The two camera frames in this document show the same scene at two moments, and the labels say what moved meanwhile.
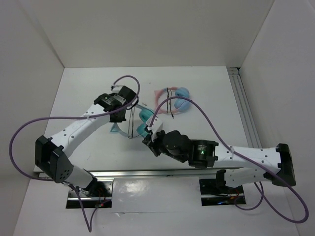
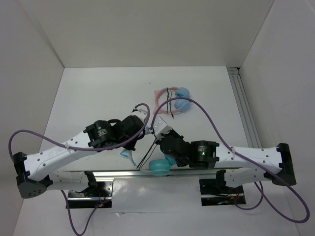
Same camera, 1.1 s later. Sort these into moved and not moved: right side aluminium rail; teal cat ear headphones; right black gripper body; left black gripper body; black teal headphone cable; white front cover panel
Moved: teal cat ear headphones; left black gripper body; black teal headphone cable
Not moved: right black gripper body; white front cover panel; right side aluminium rail
